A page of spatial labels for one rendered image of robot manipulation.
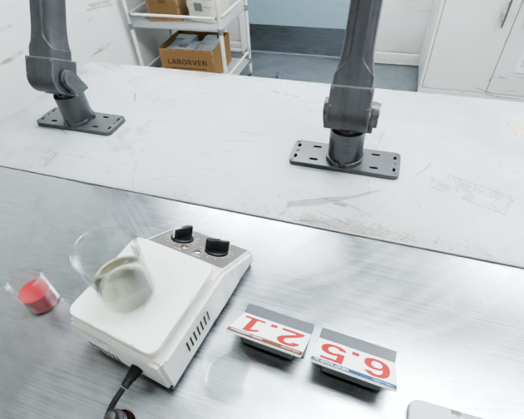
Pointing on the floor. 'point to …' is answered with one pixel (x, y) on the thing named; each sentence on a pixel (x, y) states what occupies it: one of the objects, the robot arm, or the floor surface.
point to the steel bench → (510, 342)
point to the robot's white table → (264, 150)
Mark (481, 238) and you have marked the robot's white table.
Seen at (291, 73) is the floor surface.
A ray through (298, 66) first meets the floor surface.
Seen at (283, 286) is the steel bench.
